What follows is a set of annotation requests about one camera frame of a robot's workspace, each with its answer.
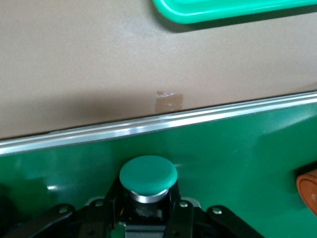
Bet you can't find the orange 4680 cylinder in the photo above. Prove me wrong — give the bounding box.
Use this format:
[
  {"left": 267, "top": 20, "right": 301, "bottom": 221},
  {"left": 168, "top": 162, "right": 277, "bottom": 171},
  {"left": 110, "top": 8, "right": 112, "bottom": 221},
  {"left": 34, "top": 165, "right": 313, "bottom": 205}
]
[{"left": 295, "top": 169, "right": 317, "bottom": 216}]

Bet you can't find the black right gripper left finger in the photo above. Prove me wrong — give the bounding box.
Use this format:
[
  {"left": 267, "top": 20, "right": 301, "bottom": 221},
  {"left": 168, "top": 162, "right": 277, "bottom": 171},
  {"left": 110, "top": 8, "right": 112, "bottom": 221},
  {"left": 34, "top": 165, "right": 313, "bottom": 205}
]
[{"left": 0, "top": 177, "right": 129, "bottom": 238}]

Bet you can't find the green conveyor belt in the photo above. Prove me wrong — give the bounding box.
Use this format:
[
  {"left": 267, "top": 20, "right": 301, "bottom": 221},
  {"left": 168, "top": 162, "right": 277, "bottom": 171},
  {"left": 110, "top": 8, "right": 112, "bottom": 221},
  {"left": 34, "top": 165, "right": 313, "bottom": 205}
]
[{"left": 0, "top": 91, "right": 317, "bottom": 238}]

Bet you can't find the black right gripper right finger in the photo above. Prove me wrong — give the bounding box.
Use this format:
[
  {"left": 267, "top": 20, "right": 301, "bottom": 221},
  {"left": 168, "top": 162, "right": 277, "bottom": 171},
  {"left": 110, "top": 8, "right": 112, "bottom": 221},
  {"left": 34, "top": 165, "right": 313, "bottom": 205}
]
[{"left": 165, "top": 182, "right": 264, "bottom": 238}]

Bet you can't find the green plastic tray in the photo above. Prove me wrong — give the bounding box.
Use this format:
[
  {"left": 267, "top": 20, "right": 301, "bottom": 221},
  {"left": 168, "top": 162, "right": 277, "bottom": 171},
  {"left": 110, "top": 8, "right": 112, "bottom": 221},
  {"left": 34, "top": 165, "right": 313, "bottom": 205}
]
[{"left": 152, "top": 0, "right": 317, "bottom": 25}]

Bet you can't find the green push button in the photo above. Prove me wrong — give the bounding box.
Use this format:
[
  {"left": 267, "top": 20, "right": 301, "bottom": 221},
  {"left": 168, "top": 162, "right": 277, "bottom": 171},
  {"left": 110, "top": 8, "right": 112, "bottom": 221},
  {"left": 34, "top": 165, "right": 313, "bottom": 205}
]
[{"left": 110, "top": 155, "right": 178, "bottom": 238}]

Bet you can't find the brown tape piece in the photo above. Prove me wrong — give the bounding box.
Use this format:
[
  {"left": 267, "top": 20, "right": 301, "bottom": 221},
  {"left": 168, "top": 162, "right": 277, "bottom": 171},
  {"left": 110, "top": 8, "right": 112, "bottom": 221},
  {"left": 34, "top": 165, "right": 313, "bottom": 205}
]
[{"left": 155, "top": 90, "right": 184, "bottom": 112}]

